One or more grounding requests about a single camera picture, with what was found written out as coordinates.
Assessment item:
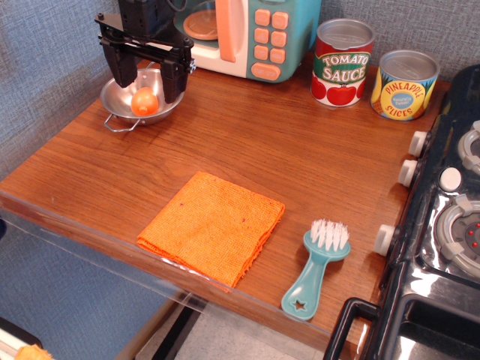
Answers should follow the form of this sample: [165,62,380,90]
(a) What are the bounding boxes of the black toy stove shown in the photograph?
[324,65,479,359]

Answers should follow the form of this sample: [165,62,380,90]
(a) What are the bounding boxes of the orange toy onion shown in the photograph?
[130,87,159,117]

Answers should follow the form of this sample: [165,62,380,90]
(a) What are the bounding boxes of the yellow pineapple slices can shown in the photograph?
[370,49,440,122]

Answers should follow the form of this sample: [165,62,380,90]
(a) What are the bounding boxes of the orange fuzzy object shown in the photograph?
[14,344,53,360]

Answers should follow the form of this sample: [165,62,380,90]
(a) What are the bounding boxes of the orange towel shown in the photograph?
[137,172,285,288]

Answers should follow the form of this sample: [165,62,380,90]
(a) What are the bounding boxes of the teal toy microwave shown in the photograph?
[175,1,322,83]

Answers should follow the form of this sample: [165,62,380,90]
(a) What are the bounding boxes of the white stove knob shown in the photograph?
[408,131,428,158]
[397,160,418,188]
[373,224,396,257]

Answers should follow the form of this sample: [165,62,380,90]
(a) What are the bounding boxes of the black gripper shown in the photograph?
[94,1,195,104]

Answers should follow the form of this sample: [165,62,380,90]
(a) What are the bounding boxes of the small metal bowl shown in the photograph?
[100,65,184,133]

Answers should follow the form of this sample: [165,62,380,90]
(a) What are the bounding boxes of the teal scrub brush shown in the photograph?
[280,219,351,320]

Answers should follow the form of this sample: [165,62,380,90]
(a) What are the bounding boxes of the red tomato sauce can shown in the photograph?
[310,18,375,107]

